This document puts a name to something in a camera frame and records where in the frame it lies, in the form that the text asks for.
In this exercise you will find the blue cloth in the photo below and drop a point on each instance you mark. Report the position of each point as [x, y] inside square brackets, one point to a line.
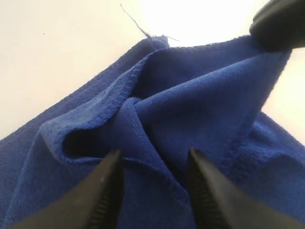
[154, 104]

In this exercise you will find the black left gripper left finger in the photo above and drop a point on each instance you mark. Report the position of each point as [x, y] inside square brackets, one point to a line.
[94, 203]

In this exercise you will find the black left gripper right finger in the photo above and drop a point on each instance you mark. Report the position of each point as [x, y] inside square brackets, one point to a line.
[217, 203]

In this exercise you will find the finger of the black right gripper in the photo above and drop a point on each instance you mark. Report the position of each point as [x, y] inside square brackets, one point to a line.
[280, 25]

